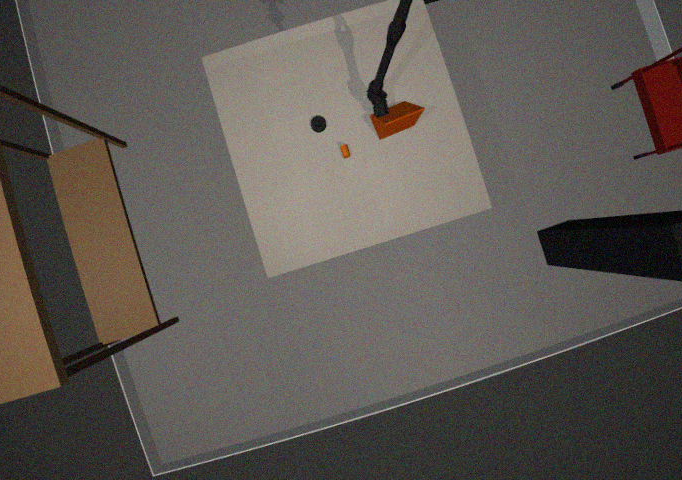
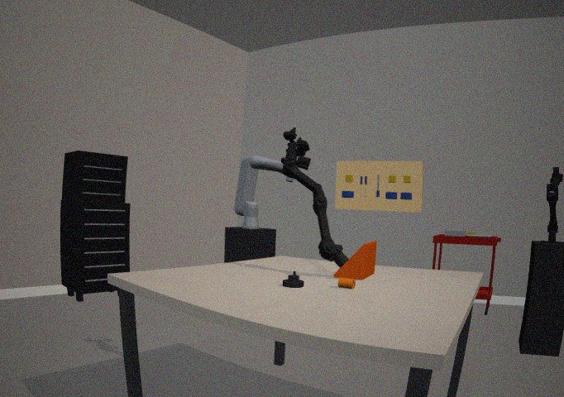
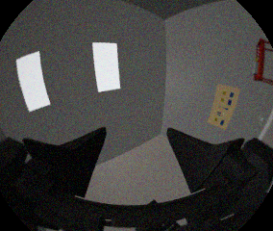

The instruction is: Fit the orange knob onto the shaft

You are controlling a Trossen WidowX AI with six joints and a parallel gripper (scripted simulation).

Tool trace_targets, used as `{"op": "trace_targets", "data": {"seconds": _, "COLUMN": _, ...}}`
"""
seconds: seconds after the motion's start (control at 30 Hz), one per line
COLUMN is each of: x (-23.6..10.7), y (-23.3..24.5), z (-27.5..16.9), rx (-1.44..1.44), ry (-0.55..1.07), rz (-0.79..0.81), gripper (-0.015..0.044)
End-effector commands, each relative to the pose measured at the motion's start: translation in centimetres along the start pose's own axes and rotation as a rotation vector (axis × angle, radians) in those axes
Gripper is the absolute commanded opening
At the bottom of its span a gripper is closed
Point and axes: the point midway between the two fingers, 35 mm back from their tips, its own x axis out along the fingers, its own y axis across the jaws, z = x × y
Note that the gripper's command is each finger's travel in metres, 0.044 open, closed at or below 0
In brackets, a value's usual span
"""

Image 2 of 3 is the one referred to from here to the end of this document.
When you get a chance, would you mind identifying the orange tapered knob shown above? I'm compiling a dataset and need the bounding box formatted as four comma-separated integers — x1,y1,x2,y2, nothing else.
338,278,356,289

